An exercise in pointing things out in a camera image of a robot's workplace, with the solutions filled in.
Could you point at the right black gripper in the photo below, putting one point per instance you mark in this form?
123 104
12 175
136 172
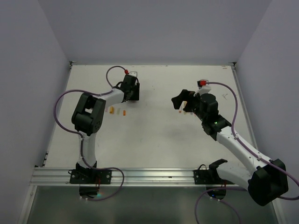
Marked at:
185 95

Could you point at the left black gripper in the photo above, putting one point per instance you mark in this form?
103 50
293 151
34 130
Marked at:
135 97

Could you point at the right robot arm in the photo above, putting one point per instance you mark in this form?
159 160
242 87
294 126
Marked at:
261 176

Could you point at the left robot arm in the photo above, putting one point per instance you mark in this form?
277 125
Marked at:
87 120

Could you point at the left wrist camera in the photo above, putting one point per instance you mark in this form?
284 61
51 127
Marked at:
134 73

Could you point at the right base bracket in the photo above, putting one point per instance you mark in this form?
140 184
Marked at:
208 176

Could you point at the base bracket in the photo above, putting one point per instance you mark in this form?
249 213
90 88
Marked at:
90 176
208 176

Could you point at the left base bracket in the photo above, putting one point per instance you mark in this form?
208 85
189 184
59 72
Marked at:
90 176

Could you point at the aluminium rail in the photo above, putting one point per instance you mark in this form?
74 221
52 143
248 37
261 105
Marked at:
152 177

